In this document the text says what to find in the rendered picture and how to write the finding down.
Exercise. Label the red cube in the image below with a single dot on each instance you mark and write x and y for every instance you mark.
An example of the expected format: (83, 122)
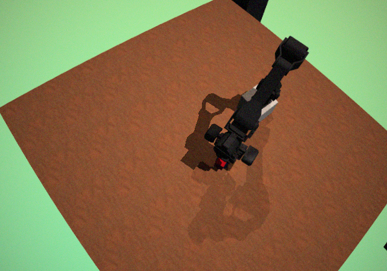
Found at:
(220, 164)

